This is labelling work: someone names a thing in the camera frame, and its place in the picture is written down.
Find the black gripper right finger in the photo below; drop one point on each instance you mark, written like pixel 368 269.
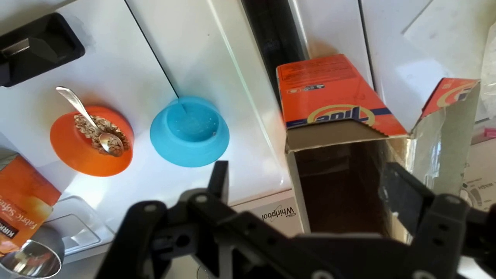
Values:
pixel 440 227

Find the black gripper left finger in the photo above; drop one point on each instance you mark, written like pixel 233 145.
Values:
pixel 171 238

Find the orange Tide detergent box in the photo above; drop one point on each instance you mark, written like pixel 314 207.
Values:
pixel 336 94

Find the shiny metal cup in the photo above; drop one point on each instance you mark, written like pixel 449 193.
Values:
pixel 32 258

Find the white Whirlpool washing machine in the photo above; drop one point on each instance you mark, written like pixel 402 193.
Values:
pixel 218 63

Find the small white dial knob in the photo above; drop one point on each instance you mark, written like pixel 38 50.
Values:
pixel 474 196

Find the clear plastic container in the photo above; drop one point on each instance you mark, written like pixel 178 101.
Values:
pixel 78 222

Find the blue plastic bowl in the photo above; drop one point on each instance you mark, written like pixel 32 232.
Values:
pixel 190 132

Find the metal spoon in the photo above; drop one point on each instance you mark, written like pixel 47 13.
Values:
pixel 109 142

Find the orange round dish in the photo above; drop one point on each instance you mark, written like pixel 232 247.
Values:
pixel 72 149

